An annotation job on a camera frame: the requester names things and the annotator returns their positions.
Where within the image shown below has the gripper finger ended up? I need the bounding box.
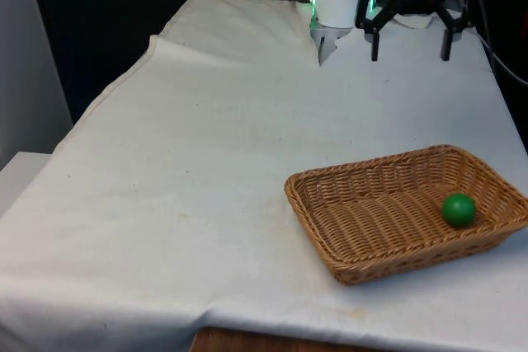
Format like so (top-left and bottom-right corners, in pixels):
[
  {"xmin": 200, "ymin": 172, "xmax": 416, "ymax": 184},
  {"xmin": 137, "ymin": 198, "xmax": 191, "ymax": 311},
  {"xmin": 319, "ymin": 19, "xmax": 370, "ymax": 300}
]
[
  {"xmin": 356, "ymin": 0, "xmax": 397, "ymax": 62},
  {"xmin": 436, "ymin": 0, "xmax": 476, "ymax": 61}
]

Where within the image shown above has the green ball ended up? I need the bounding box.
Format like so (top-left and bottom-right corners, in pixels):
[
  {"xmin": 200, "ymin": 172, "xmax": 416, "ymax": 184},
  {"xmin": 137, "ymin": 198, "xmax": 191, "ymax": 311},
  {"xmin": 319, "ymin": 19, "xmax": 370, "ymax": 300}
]
[{"xmin": 441, "ymin": 193, "xmax": 478, "ymax": 228}]

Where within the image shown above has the wicker basket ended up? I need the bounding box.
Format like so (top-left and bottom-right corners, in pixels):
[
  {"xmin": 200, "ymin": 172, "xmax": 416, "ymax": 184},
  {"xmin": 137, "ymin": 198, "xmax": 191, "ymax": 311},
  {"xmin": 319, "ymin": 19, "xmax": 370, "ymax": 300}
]
[{"xmin": 283, "ymin": 144, "xmax": 528, "ymax": 287}]

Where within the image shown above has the black cable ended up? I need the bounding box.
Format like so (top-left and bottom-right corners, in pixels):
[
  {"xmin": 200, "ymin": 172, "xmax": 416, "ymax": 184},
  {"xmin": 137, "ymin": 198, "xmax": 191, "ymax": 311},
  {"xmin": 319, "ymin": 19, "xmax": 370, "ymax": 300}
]
[{"xmin": 464, "ymin": 0, "xmax": 528, "ymax": 86}]

